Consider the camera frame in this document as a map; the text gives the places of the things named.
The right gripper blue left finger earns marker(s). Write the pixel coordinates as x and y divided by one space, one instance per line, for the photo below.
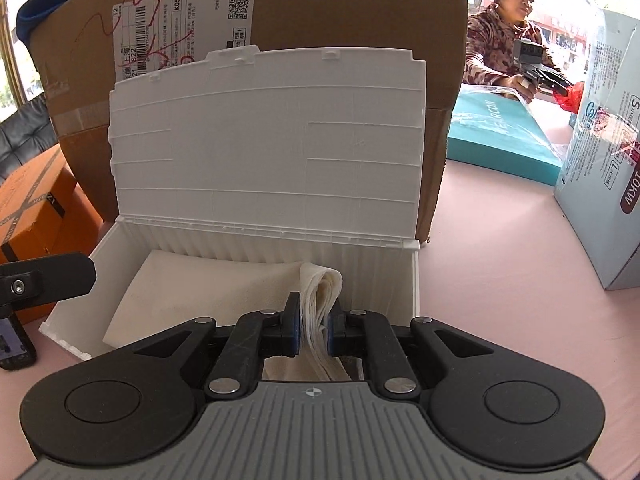
241 349

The light blue cardboard box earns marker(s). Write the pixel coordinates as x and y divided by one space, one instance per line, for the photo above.
598 185

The teal flat box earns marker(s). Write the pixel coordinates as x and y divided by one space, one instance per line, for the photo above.
491 127

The large brown cardboard box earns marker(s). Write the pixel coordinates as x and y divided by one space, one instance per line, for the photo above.
73 51

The red plastic bag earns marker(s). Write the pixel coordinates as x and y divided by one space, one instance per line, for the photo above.
569 99

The white ribbed storage box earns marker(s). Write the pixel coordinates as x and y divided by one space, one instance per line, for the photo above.
266 157

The orange box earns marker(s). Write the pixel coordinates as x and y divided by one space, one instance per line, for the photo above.
44 211

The white cloth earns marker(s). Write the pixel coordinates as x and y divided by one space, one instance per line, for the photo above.
170 289

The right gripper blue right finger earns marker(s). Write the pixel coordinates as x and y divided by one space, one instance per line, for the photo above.
368 336

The woman in patterned top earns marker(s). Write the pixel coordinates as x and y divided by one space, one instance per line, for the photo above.
490 37

